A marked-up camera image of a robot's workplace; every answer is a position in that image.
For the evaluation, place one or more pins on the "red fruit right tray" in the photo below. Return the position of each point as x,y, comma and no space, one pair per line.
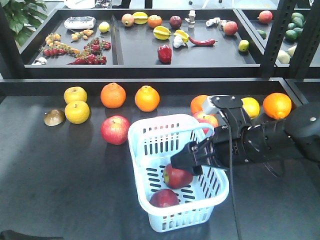
265,16

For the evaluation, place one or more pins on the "yellow apple back rear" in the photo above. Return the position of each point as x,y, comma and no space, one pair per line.
75,93

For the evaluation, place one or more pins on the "small white bottle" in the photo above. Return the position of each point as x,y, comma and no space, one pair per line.
191,18

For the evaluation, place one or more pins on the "orange back right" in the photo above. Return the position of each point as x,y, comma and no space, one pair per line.
147,98

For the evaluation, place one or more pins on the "white garlic bulb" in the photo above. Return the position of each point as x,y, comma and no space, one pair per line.
178,42

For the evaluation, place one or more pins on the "potted green plant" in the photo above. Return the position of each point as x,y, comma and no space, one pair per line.
24,17

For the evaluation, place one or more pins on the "brown shell mushroom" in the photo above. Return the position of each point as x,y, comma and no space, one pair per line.
54,117

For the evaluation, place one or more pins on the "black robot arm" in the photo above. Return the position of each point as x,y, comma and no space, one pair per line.
295,137

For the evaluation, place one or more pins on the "small green yellow fruit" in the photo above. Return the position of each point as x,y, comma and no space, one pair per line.
243,46

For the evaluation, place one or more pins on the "orange behind center apple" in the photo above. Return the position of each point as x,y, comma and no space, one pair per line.
196,103

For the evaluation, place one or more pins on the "small yellow starfruit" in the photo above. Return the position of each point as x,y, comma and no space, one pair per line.
182,34

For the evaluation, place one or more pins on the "black wood display table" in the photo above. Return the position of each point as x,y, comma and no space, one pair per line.
66,181

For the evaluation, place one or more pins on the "green avocado pile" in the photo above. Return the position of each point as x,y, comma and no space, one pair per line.
295,27

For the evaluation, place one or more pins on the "yellow apple back front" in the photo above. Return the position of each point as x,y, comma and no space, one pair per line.
77,112

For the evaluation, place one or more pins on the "orange persimmon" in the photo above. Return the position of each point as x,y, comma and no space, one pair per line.
154,21

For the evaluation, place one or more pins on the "light blue plastic basket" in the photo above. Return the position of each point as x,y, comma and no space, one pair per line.
152,141

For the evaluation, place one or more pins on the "orange back left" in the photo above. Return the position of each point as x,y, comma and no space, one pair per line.
113,95

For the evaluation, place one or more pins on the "red peach upper shelf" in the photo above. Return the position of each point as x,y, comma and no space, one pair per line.
230,28

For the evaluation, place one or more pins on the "yellow starfruit rear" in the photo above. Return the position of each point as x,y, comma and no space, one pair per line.
140,18

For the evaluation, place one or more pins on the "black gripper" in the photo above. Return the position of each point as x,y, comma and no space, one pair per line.
222,150

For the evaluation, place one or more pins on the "red cherry tomato vine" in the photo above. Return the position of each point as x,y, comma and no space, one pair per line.
92,53

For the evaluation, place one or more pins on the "red bell pepper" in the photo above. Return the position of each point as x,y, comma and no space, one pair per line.
165,54

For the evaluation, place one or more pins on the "orange near right edge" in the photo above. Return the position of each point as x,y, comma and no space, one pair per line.
277,105

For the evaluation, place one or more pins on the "white electronic scale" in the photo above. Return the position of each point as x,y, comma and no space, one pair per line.
80,22

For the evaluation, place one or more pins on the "black upper display shelf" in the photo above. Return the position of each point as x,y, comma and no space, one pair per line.
134,50

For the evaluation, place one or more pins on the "red chili pepper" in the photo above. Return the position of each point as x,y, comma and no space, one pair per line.
208,42

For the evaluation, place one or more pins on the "yellow lemon upper shelf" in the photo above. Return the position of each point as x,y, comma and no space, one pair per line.
104,27

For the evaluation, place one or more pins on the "yellow pear apple right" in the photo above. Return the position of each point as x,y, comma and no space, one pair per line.
251,106

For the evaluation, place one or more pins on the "red apple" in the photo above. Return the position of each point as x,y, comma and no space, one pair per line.
176,178
202,117
114,130
164,198

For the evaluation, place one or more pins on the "orange cherry tomato cluster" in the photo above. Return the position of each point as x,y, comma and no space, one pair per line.
55,39

